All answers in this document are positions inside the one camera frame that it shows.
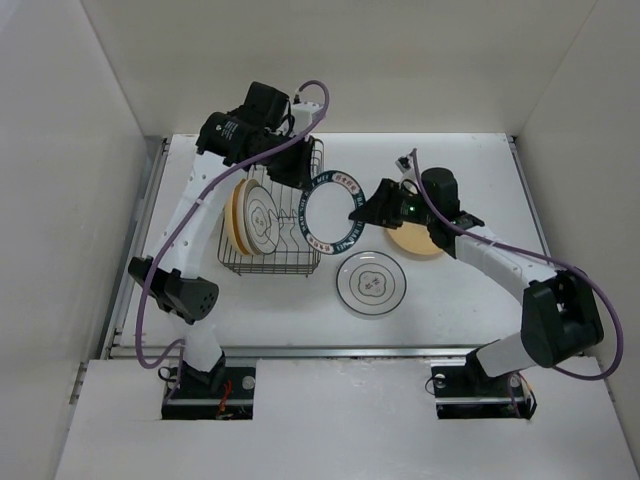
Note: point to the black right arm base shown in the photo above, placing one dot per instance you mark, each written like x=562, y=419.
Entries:
x=457, y=397

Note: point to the aluminium table rail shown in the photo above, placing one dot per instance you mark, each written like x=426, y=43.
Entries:
x=449, y=307

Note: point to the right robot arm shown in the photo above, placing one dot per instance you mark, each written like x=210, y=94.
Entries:
x=559, y=314

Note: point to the cream white plate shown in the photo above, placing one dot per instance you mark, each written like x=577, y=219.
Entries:
x=240, y=199

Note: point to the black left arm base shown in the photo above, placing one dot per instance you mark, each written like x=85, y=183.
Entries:
x=228, y=400

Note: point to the grey wire dish rack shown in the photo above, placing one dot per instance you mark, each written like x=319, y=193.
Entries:
x=290, y=255

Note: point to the white bowl green band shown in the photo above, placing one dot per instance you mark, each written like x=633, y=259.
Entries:
x=324, y=213

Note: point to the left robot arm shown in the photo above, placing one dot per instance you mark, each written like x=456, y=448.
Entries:
x=226, y=148

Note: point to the yellow plate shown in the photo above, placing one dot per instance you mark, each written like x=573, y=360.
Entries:
x=229, y=218

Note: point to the white plate green rim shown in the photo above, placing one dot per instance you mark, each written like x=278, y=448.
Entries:
x=371, y=283
x=261, y=220

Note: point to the tan plastic plate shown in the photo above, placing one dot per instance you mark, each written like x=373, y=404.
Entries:
x=414, y=239

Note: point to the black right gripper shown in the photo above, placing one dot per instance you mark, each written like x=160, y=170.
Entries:
x=380, y=207

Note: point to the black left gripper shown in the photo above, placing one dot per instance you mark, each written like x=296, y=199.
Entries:
x=298, y=175

